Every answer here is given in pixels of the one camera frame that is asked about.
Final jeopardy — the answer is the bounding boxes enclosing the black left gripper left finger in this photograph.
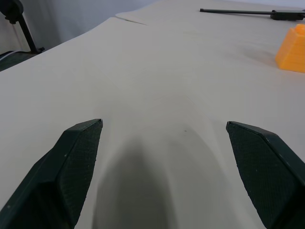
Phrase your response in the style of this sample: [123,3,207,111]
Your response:
[0,118,103,229]

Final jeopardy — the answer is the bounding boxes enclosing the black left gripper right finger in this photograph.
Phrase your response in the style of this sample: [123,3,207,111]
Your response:
[226,121,305,229]

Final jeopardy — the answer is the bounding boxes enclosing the yellow block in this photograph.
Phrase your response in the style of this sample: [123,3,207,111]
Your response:
[274,23,305,72]

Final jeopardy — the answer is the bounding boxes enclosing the black stand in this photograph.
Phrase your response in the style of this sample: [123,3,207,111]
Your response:
[0,0,45,54]

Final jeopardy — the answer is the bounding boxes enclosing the black rod with clamp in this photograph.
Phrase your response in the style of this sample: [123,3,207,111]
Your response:
[200,8,305,21]

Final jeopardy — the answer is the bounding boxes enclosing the dark base with white cable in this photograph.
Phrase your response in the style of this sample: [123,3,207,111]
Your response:
[0,49,40,72]

